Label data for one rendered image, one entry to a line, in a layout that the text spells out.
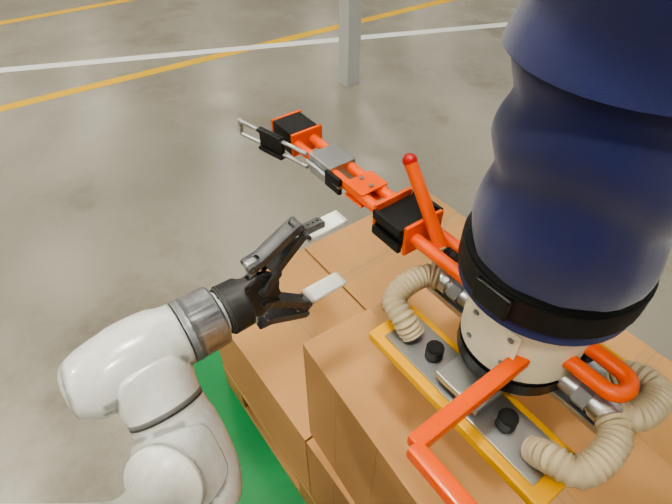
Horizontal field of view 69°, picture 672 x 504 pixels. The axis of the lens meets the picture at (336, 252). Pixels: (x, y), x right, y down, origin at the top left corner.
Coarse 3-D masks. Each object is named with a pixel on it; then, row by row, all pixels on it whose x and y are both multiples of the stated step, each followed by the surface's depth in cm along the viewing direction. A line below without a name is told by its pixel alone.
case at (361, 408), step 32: (352, 320) 103; (384, 320) 103; (448, 320) 103; (320, 352) 98; (352, 352) 98; (320, 384) 99; (352, 384) 92; (384, 384) 92; (320, 416) 110; (352, 416) 89; (384, 416) 88; (416, 416) 88; (544, 416) 88; (320, 448) 124; (352, 448) 97; (384, 448) 84; (448, 448) 84; (576, 448) 84; (640, 448) 84; (352, 480) 108; (384, 480) 87; (416, 480) 80; (480, 480) 80; (608, 480) 80; (640, 480) 80
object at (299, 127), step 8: (296, 112) 104; (272, 120) 102; (280, 120) 102; (288, 120) 102; (296, 120) 102; (304, 120) 102; (272, 128) 103; (280, 128) 100; (288, 128) 99; (296, 128) 99; (304, 128) 99; (312, 128) 100; (320, 128) 101; (288, 136) 99; (296, 136) 98; (304, 136) 99; (320, 136) 102; (288, 152) 102; (296, 152) 101
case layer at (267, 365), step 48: (336, 240) 179; (288, 288) 162; (384, 288) 162; (240, 336) 149; (288, 336) 149; (624, 336) 149; (240, 384) 173; (288, 384) 137; (288, 432) 139; (336, 480) 118
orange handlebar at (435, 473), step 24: (312, 144) 101; (360, 168) 92; (360, 192) 86; (384, 192) 87; (456, 240) 78; (456, 264) 74; (504, 360) 62; (528, 360) 62; (576, 360) 62; (600, 360) 63; (480, 384) 59; (504, 384) 61; (600, 384) 59; (624, 384) 59; (456, 408) 57; (432, 432) 55; (408, 456) 54; (432, 456) 53; (432, 480) 52; (456, 480) 51
